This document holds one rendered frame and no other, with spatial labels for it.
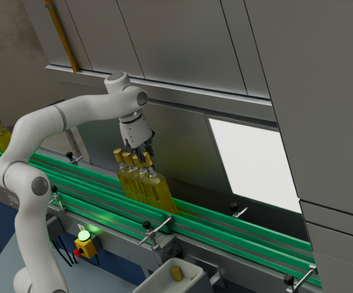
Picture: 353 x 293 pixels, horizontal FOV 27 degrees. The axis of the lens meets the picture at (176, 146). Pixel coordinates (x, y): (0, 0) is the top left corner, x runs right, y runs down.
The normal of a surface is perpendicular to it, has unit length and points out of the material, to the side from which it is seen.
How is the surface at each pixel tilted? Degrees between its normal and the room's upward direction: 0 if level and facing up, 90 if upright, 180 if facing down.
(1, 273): 0
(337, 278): 90
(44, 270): 63
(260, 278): 90
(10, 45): 90
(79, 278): 0
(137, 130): 91
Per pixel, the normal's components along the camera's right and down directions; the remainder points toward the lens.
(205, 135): -0.68, 0.53
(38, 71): -0.25, 0.54
